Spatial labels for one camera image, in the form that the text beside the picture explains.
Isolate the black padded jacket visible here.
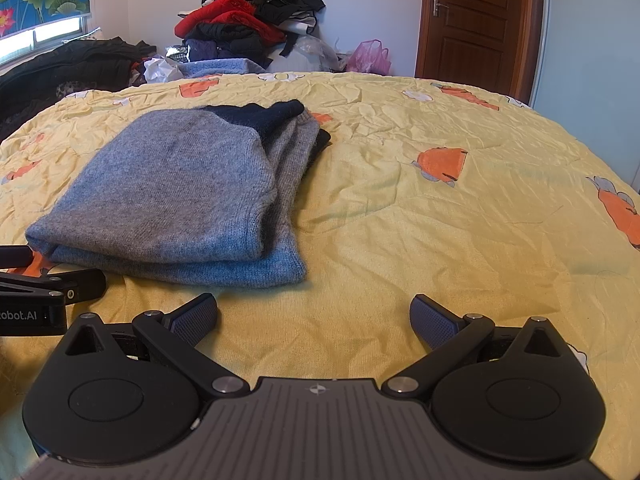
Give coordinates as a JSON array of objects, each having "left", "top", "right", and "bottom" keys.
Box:
[{"left": 185, "top": 22, "right": 272, "bottom": 62}]

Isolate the white crumpled paper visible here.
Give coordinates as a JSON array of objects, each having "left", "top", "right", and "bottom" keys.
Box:
[{"left": 142, "top": 56, "right": 184, "bottom": 84}]

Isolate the white printed garment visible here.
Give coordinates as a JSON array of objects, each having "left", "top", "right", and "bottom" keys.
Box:
[{"left": 282, "top": 10, "right": 319, "bottom": 34}]

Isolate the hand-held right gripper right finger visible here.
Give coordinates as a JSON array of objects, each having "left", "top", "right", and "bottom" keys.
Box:
[{"left": 381, "top": 294, "right": 572, "bottom": 400}]

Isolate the pink plastic bag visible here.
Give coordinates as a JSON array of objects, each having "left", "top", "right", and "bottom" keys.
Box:
[{"left": 345, "top": 39, "right": 392, "bottom": 76}]

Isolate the brown wooden door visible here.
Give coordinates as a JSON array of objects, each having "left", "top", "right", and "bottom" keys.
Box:
[{"left": 414, "top": 0, "right": 547, "bottom": 104}]

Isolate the yellow printed bed sheet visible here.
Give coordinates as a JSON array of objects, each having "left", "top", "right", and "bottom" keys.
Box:
[{"left": 0, "top": 71, "right": 640, "bottom": 463}]

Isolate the window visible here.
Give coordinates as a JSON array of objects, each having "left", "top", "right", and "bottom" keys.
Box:
[{"left": 0, "top": 16, "right": 87, "bottom": 64}]

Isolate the clear plastic bag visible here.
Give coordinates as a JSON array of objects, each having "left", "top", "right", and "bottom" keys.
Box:
[{"left": 272, "top": 35, "right": 347, "bottom": 74}]

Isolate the grey sweater with navy sleeves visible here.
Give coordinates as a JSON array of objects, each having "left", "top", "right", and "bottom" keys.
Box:
[{"left": 25, "top": 99, "right": 333, "bottom": 290}]

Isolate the red garment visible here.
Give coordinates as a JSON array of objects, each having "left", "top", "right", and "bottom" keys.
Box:
[{"left": 174, "top": 0, "right": 288, "bottom": 44}]

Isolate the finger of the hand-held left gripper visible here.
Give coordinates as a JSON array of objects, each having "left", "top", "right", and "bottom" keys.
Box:
[
  {"left": 0, "top": 268, "right": 107, "bottom": 307},
  {"left": 0, "top": 245, "right": 32, "bottom": 268}
]

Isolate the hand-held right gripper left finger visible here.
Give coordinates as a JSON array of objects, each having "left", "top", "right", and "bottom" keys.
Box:
[{"left": 62, "top": 293, "right": 250, "bottom": 399}]

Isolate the black coat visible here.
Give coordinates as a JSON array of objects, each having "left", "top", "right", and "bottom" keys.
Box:
[{"left": 0, "top": 36, "right": 159, "bottom": 142}]

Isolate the dark purple garment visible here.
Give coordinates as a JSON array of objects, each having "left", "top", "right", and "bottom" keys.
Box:
[{"left": 185, "top": 40, "right": 227, "bottom": 64}]

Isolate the frosted glass wardrobe door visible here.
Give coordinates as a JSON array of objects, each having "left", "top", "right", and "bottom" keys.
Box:
[{"left": 529, "top": 0, "right": 640, "bottom": 197}]

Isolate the light blue sweater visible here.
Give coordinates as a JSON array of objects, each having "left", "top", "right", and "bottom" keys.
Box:
[{"left": 177, "top": 57, "right": 267, "bottom": 80}]

